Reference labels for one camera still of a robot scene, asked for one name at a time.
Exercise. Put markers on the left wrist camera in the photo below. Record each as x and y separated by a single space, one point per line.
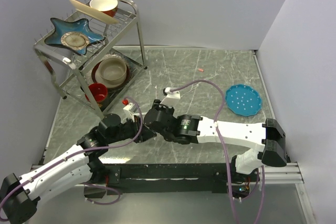
130 109

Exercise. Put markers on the steel dish rack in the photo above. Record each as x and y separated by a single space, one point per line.
71 73

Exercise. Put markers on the white and red bowl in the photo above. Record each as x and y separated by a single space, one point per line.
108 7

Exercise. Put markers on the dark red plate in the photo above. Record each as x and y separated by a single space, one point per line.
94 71

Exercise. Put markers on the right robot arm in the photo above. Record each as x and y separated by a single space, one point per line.
266 142

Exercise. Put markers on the black base frame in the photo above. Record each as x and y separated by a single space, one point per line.
163 178

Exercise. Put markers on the blue polka-dot plate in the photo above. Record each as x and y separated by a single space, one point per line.
243 100

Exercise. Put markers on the grey ceramic bowl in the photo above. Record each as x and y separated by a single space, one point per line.
111 72

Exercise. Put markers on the red cup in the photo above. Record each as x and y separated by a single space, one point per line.
99 91

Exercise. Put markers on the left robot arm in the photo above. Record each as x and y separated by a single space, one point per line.
20 195

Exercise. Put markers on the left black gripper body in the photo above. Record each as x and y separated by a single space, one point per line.
129 129

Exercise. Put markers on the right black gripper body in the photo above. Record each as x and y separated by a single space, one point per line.
167 110

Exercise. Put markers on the beige oval plate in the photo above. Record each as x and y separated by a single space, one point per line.
94 13

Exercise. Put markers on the blue star-shaped dish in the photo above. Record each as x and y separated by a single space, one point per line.
82 26

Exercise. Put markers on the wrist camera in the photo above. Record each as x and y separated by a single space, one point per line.
130 109
171 98

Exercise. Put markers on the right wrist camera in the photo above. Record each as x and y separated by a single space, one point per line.
171 98

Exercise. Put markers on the small round patterned saucer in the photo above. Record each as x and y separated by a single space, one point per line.
74 40

